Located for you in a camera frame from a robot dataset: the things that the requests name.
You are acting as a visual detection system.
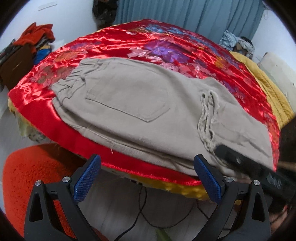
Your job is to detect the beige khaki pants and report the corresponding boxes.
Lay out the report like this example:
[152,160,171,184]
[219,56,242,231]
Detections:
[51,58,273,179]

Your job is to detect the orange fleece trousers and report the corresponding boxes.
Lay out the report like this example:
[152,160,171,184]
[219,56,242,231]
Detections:
[2,143,110,241]

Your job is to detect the yellow dotted fleece blanket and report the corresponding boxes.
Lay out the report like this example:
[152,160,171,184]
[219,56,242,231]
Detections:
[8,51,296,201]

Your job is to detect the black white floral bedsheet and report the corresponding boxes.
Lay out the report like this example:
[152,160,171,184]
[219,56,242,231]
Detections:
[16,114,48,143]

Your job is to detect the striped clothes pile by curtain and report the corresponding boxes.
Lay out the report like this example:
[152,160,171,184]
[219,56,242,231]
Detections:
[218,30,255,59]

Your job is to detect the blue garment on box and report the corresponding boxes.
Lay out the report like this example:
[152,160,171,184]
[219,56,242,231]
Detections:
[33,48,52,65]

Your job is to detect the orange garment on box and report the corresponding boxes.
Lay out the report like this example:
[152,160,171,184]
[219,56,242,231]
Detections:
[13,22,55,54]

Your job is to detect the blue pleated curtain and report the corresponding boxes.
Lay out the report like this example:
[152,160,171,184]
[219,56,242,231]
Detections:
[114,0,264,43]

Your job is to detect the red floral satin bedspread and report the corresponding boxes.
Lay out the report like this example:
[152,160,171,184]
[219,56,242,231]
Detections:
[9,20,279,185]

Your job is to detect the black cable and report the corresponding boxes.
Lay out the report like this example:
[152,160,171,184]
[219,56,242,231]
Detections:
[113,185,232,241]

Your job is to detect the black clothes hanging on wall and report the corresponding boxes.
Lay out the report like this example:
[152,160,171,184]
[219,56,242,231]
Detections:
[92,0,118,30]

